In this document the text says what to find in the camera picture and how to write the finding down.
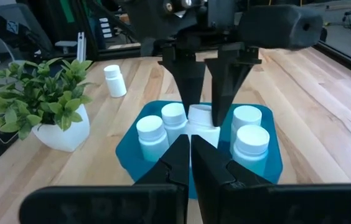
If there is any green artificial plant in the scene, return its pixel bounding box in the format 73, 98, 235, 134
0, 57, 94, 141

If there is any blue plastic basket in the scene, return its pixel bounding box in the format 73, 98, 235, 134
115, 100, 284, 200

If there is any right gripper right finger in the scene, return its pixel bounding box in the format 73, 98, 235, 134
190, 135, 351, 224

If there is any white pill bottle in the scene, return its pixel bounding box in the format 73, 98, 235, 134
233, 124, 271, 177
136, 114, 170, 162
230, 105, 263, 131
161, 102, 189, 146
187, 104, 222, 149
103, 64, 128, 98

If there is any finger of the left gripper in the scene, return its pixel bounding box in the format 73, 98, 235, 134
205, 46, 262, 128
158, 46, 207, 116

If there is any silver aluminium profile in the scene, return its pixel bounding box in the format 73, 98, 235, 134
76, 30, 87, 63

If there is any white plant pot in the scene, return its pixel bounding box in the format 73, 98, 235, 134
31, 104, 91, 152

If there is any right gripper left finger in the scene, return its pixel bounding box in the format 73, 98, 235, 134
19, 134, 190, 224

